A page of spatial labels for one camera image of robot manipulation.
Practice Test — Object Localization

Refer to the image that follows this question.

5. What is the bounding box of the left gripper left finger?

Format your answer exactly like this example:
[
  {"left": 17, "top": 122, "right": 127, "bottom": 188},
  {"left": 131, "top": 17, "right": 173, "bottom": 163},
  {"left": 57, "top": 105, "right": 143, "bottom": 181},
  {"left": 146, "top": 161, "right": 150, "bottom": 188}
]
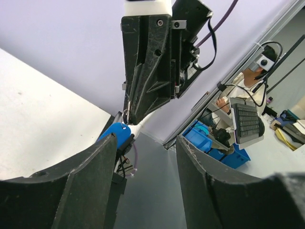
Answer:
[{"left": 0, "top": 134, "right": 117, "bottom": 229}]

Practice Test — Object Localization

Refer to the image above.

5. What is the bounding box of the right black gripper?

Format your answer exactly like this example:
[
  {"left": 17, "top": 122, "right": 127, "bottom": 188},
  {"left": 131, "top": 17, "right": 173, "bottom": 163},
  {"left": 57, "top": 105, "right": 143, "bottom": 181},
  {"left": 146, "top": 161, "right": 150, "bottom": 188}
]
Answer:
[{"left": 121, "top": 14, "right": 191, "bottom": 125}]

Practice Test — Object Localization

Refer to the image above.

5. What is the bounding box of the solid blue key tag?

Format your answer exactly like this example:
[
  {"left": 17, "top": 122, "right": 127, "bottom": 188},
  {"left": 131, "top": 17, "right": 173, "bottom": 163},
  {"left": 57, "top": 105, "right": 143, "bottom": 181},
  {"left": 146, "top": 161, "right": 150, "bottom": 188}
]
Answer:
[{"left": 97, "top": 122, "right": 131, "bottom": 149}]

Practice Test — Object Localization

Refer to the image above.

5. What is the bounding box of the blue storage bin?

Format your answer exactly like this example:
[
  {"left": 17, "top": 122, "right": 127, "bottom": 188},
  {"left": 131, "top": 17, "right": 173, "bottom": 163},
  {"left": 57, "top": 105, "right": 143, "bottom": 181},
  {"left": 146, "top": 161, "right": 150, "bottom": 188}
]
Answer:
[{"left": 183, "top": 120, "right": 212, "bottom": 152}]

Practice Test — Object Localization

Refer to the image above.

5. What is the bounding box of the seated person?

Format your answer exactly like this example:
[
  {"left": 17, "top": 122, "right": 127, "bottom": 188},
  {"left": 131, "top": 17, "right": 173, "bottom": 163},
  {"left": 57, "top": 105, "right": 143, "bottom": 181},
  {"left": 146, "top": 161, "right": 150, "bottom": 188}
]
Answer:
[{"left": 202, "top": 45, "right": 279, "bottom": 134}]

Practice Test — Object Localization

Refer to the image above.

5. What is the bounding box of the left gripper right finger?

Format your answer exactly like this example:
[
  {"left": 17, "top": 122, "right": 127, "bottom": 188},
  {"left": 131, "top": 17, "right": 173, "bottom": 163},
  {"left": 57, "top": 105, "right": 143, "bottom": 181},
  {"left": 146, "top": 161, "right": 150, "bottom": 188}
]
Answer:
[{"left": 176, "top": 136, "right": 305, "bottom": 229}]

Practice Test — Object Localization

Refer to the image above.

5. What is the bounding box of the silver key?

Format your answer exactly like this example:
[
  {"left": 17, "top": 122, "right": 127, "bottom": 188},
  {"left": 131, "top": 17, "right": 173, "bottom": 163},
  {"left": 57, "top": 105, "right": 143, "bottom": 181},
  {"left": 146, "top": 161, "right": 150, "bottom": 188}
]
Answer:
[{"left": 122, "top": 101, "right": 131, "bottom": 125}]

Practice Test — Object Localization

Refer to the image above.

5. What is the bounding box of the black keyboard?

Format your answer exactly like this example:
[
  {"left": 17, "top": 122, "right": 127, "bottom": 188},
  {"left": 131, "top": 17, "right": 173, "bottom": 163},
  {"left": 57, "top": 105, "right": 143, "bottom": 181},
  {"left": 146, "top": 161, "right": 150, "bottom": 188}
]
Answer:
[{"left": 232, "top": 104, "right": 260, "bottom": 144}]

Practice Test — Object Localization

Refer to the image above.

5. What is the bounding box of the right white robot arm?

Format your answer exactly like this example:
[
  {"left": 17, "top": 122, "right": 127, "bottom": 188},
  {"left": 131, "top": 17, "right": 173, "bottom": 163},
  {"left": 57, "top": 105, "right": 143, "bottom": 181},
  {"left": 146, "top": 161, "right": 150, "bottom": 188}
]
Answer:
[{"left": 121, "top": 0, "right": 213, "bottom": 125}]

